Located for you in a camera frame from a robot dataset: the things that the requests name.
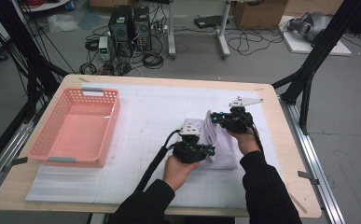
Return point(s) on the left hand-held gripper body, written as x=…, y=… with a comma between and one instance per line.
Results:
x=187, y=152

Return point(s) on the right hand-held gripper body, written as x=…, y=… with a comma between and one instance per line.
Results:
x=237, y=121

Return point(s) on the lilac printed towel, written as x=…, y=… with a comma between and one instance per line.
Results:
x=221, y=149

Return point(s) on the pink plastic basket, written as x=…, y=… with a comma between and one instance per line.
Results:
x=75, y=93

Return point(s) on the person's left hand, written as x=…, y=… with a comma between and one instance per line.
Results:
x=178, y=174

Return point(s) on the person's right hand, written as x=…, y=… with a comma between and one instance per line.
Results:
x=246, y=143

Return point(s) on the white grid mat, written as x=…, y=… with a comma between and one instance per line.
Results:
x=153, y=109

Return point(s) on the white desk leg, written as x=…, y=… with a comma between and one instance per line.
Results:
x=171, y=31
x=223, y=34

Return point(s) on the black flat device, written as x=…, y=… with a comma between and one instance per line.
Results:
x=209, y=21

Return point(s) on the white floor board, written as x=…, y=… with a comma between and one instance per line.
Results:
x=299, y=45

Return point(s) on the thin wooden stick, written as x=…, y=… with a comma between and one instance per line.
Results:
x=298, y=203

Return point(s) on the white power strip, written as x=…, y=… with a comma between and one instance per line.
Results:
x=159, y=28

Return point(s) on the large cardboard box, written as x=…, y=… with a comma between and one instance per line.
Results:
x=259, y=14

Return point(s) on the black computer tower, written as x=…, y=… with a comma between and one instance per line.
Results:
x=120, y=29
x=142, y=28

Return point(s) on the grey rounded machine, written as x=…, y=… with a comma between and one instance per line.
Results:
x=313, y=25

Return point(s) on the white bench power supply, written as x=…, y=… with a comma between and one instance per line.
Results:
x=104, y=48

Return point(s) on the wide cardboard box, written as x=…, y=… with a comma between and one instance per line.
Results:
x=315, y=6

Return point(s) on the flat cardboard box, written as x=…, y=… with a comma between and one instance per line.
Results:
x=106, y=3

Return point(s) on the blue sheet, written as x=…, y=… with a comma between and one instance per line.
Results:
x=89, y=19

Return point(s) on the clear plastic bag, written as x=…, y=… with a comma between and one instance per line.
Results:
x=61, y=22

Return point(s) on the aluminium rail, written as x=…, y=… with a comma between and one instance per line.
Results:
x=312, y=155
x=4, y=155

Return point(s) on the grey metal bracket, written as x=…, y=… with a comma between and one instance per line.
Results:
x=19, y=161
x=307, y=175

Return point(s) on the black frame strut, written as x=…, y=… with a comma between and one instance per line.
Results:
x=22, y=40
x=321, y=46

